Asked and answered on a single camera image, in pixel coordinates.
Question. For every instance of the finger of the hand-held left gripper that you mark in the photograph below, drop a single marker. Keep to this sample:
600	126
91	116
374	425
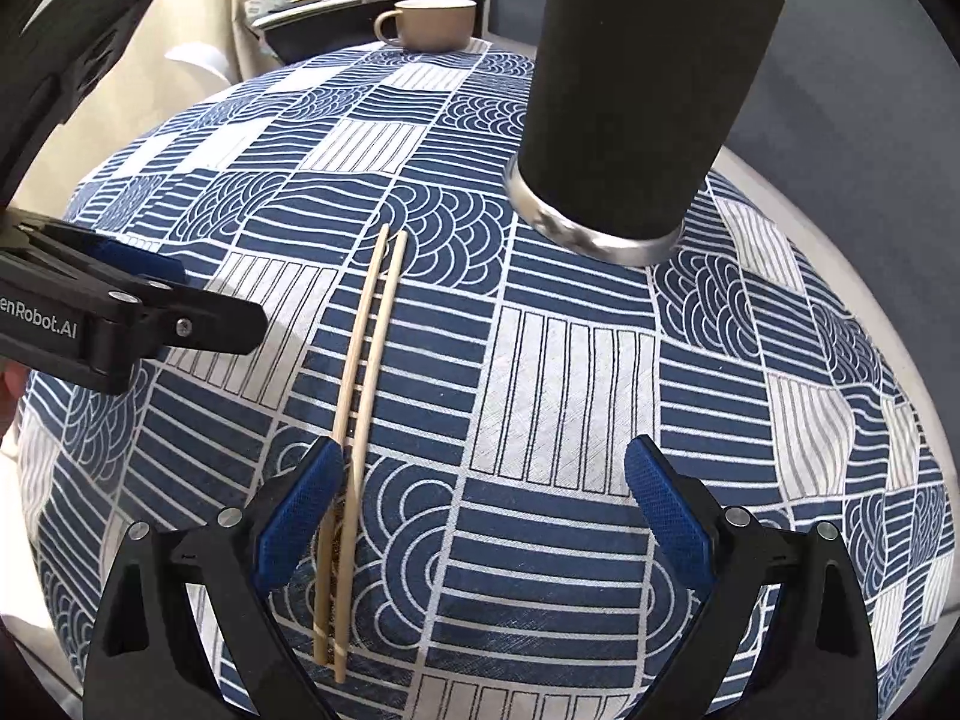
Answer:
210	322
142	266

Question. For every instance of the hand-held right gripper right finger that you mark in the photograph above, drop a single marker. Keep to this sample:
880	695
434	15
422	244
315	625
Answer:
667	510

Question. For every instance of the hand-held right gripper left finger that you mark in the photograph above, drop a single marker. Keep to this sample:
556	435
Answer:
296	510

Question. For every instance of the wooden chopstick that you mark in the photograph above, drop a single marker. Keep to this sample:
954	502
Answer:
356	345
382	345

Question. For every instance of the black cylindrical utensil holder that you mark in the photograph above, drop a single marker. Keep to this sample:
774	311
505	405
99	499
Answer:
645	90

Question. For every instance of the person's left hand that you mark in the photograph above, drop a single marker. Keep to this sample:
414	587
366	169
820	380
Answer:
9	394

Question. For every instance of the blue white patterned tablecloth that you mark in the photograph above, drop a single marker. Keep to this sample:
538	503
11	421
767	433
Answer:
570	405

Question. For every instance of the white plastic object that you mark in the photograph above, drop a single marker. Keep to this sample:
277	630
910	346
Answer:
199	64

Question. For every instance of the cream curtain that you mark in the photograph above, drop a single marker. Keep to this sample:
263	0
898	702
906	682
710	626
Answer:
202	0

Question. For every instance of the black side desk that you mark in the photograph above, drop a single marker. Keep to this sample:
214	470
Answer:
315	30

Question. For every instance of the beige ceramic cup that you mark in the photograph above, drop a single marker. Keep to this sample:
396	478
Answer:
439	22

